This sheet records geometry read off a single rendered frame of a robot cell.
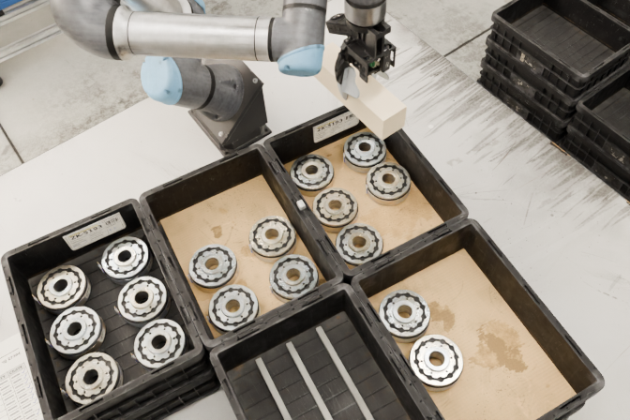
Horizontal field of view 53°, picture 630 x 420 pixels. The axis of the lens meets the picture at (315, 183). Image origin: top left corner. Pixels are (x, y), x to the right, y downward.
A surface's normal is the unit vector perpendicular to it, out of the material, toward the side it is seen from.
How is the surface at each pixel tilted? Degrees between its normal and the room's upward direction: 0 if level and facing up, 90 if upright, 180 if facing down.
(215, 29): 28
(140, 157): 0
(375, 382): 0
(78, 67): 0
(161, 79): 50
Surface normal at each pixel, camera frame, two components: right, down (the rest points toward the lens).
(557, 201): -0.04, -0.57
